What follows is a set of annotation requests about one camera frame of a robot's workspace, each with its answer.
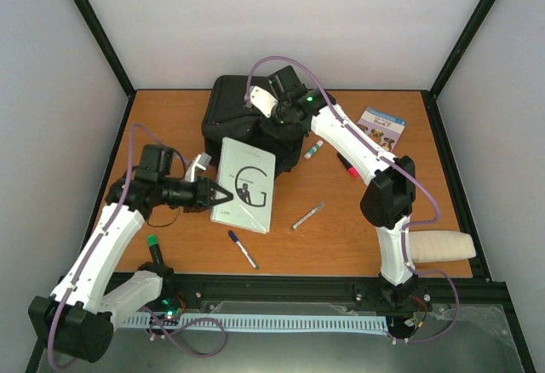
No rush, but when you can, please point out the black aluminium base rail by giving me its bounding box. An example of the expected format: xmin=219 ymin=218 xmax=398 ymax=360
xmin=169 ymin=274 xmax=511 ymax=314

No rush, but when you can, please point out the black frame post left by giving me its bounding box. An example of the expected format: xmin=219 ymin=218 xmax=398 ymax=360
xmin=72 ymin=0 xmax=136 ymax=99

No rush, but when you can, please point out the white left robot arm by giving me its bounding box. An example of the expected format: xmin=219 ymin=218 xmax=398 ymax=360
xmin=28 ymin=144 xmax=233 ymax=369

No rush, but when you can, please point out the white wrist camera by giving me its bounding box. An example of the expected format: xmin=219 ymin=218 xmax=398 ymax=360
xmin=184 ymin=152 xmax=211 ymax=182
xmin=249 ymin=86 xmax=278 ymax=118

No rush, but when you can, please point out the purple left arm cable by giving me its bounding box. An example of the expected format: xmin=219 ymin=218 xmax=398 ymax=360
xmin=46 ymin=123 xmax=229 ymax=370

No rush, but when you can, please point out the black student backpack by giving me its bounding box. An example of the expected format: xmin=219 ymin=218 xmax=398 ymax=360
xmin=201 ymin=75 xmax=303 ymax=175

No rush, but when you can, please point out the pink highlighter marker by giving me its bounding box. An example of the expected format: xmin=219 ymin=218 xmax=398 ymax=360
xmin=336 ymin=152 xmax=359 ymax=178

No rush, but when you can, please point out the dog picture book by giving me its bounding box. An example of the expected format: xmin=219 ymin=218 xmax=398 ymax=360
xmin=357 ymin=106 xmax=406 ymax=152

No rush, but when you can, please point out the black frame post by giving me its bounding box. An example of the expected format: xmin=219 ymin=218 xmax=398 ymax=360
xmin=429 ymin=0 xmax=496 ymax=101
xmin=72 ymin=0 xmax=136 ymax=99

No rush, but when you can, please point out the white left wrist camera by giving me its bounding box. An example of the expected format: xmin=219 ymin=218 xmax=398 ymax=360
xmin=184 ymin=152 xmax=211 ymax=182

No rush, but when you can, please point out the black frame post right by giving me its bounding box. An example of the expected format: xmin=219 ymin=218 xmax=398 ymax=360
xmin=429 ymin=0 xmax=496 ymax=101

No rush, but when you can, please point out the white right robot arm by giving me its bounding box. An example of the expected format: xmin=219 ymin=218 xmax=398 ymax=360
xmin=245 ymin=78 xmax=420 ymax=287

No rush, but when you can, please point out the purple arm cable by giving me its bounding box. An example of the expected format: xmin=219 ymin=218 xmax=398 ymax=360
xmin=244 ymin=55 xmax=461 ymax=345
xmin=46 ymin=123 xmax=229 ymax=370

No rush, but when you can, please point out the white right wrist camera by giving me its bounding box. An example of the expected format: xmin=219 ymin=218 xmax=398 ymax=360
xmin=249 ymin=86 xmax=278 ymax=118

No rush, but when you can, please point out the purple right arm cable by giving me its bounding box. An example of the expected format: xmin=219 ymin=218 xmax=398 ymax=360
xmin=244 ymin=55 xmax=461 ymax=345

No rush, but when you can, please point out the grey book with G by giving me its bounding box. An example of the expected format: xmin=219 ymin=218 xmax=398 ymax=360
xmin=210 ymin=137 xmax=276 ymax=234

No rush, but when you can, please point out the blue capped pen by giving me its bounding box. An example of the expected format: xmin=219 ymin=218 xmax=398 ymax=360
xmin=228 ymin=230 xmax=260 ymax=270

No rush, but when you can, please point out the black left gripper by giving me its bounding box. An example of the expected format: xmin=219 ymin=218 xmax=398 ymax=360
xmin=161 ymin=175 xmax=235 ymax=213

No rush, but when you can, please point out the white pen green tip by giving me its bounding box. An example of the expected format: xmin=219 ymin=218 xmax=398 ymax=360
xmin=291 ymin=202 xmax=325 ymax=230

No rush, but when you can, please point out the white glue stick green cap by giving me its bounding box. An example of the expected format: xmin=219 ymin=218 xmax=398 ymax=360
xmin=304 ymin=140 xmax=324 ymax=160

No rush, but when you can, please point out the green capped black marker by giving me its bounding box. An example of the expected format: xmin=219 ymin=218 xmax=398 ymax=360
xmin=146 ymin=234 xmax=164 ymax=270

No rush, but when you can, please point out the beige cloth roll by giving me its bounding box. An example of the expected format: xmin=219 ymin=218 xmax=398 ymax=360
xmin=408 ymin=230 xmax=477 ymax=263

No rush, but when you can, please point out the light blue cable duct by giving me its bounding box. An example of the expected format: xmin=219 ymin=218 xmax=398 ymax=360
xmin=120 ymin=312 xmax=388 ymax=335

